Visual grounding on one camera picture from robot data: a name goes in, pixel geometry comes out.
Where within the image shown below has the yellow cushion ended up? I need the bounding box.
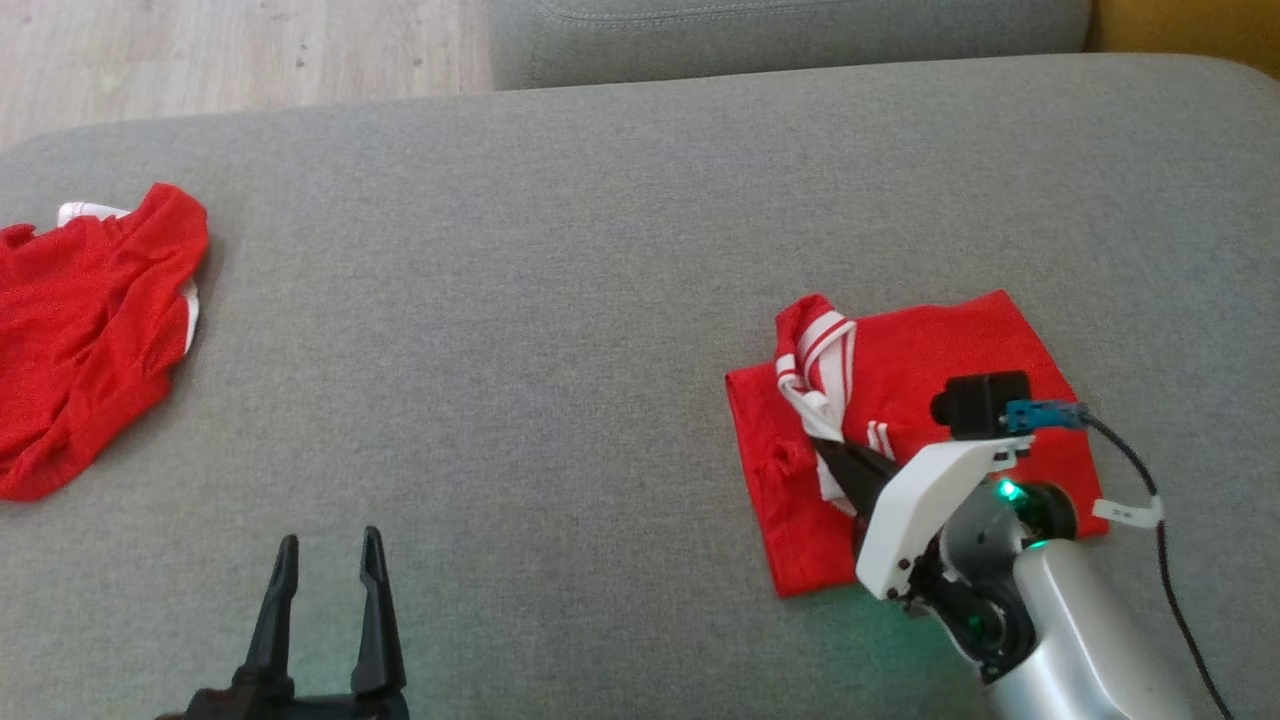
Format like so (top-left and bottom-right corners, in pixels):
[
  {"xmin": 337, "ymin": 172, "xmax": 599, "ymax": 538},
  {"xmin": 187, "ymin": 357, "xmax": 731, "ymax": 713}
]
[{"xmin": 1085, "ymin": 0, "xmax": 1280, "ymax": 81}]

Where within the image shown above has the grey sofa back cushion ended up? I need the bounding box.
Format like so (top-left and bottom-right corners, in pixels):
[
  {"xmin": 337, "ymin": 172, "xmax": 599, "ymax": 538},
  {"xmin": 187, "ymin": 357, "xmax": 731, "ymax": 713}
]
[{"xmin": 487, "ymin": 0, "xmax": 1096, "ymax": 92}]

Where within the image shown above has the white cable label tag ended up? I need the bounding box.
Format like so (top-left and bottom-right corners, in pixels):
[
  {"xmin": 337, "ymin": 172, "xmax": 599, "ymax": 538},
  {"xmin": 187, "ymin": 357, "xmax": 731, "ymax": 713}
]
[{"xmin": 1092, "ymin": 497, "xmax": 1166, "ymax": 528}]

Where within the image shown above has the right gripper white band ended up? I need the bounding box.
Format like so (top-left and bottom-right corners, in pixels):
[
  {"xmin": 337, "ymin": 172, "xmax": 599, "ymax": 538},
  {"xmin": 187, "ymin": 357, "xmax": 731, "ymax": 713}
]
[{"xmin": 811, "ymin": 435, "xmax": 1037, "ymax": 601}]

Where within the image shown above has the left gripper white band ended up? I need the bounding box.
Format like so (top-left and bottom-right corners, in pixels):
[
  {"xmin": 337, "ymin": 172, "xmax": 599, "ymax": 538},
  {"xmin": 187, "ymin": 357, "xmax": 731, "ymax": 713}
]
[{"xmin": 155, "ymin": 526, "xmax": 412, "ymax": 720}]

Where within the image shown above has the grey sofa seat cushion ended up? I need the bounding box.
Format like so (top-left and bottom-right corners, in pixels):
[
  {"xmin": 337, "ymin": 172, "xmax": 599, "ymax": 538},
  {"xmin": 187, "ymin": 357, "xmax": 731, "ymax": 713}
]
[{"xmin": 0, "ymin": 52, "xmax": 1280, "ymax": 720}]

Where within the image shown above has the right black cable blue plug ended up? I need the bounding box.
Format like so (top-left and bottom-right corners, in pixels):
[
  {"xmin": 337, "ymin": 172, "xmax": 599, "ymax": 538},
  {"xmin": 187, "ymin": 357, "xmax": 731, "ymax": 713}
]
[{"xmin": 1003, "ymin": 400, "xmax": 1236, "ymax": 720}]

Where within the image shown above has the red mesh garment white trim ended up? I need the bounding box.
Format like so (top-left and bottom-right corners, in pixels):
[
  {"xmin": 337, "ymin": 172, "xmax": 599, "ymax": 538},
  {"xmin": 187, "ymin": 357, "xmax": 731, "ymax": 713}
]
[{"xmin": 0, "ymin": 182, "xmax": 210, "ymax": 503}]

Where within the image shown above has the red garment white striped trim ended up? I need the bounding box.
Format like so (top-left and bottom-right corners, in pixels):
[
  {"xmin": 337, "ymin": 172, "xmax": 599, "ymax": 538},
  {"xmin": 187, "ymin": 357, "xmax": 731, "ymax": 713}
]
[{"xmin": 725, "ymin": 290, "xmax": 1111, "ymax": 599}]

